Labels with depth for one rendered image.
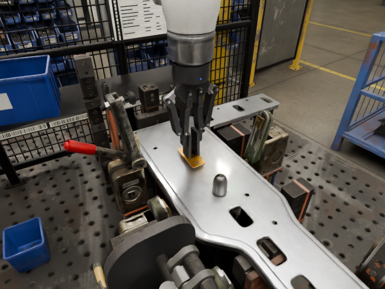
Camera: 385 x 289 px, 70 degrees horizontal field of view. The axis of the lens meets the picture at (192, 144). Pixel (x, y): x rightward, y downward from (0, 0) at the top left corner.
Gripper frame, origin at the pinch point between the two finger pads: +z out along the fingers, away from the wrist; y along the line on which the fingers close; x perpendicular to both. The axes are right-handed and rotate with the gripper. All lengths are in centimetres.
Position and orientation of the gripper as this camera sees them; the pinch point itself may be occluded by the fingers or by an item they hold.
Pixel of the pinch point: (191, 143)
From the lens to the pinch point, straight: 66.5
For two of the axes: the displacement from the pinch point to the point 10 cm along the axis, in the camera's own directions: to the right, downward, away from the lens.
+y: -8.7, 2.9, -4.0
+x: 5.0, 5.2, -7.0
